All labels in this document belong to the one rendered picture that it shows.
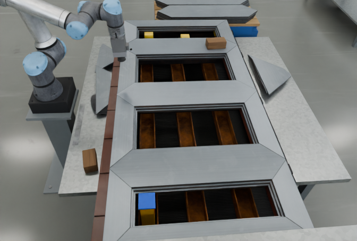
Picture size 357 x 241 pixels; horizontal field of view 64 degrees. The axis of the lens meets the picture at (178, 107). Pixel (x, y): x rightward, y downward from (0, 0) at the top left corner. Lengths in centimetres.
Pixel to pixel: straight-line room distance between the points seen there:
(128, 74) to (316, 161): 106
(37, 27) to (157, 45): 69
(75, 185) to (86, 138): 27
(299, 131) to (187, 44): 85
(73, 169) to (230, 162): 73
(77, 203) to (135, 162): 100
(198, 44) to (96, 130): 83
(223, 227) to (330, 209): 135
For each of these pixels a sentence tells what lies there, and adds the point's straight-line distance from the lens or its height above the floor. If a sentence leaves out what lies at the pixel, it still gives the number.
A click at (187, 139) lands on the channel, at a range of 149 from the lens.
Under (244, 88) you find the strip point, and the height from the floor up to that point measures 85.
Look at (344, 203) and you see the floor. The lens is 241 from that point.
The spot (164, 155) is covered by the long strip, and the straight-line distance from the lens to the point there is 122.
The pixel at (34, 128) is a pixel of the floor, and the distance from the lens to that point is 266.
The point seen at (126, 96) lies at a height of 85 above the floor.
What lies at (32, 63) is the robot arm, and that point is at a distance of 158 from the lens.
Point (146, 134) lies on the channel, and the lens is 151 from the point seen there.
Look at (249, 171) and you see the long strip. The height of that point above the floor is 85.
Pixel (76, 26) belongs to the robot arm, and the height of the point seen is 126.
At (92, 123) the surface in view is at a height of 68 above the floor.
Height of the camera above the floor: 184
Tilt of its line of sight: 45 degrees down
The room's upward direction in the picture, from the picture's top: 3 degrees clockwise
